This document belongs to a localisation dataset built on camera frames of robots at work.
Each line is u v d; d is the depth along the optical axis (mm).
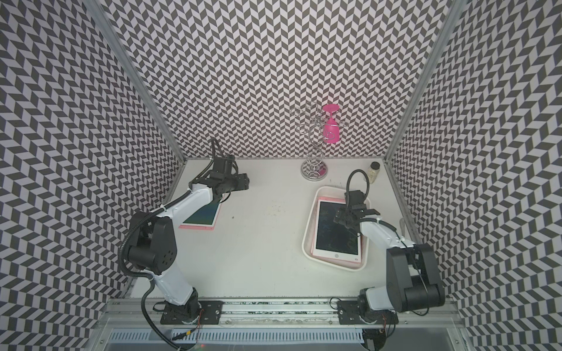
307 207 1010
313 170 1289
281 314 752
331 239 885
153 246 470
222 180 722
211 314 726
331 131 994
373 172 1034
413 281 427
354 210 694
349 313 724
